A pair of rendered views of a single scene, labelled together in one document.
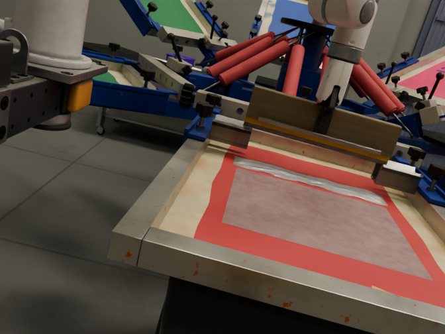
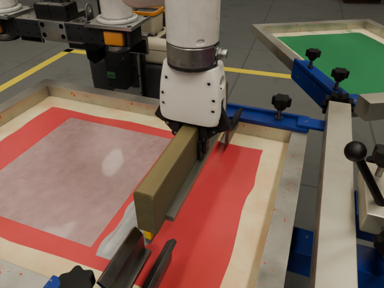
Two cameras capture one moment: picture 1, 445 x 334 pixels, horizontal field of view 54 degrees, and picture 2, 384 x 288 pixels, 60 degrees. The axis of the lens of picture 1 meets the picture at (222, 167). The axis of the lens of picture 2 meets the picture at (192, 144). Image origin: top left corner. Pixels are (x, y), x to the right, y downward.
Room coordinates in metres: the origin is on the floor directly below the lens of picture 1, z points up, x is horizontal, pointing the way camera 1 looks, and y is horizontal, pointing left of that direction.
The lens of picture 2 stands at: (1.19, -0.65, 1.41)
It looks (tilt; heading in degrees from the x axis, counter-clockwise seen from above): 35 degrees down; 109
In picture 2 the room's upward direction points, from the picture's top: straight up
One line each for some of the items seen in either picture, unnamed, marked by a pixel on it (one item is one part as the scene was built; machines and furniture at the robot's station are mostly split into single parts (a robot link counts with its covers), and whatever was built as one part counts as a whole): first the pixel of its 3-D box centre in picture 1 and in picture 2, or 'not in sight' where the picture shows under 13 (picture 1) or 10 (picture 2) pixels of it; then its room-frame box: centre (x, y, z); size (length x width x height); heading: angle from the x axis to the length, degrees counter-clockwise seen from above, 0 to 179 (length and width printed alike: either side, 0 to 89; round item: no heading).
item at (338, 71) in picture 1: (336, 79); (192, 88); (1.04, -0.20, 1.19); 0.10 x 0.08 x 0.11; 178
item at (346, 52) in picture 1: (344, 52); (196, 50); (1.05, -0.20, 1.25); 0.09 x 0.07 x 0.03; 178
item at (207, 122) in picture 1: (202, 131); (244, 122); (1.09, 0.07, 0.98); 0.30 x 0.05 x 0.07; 178
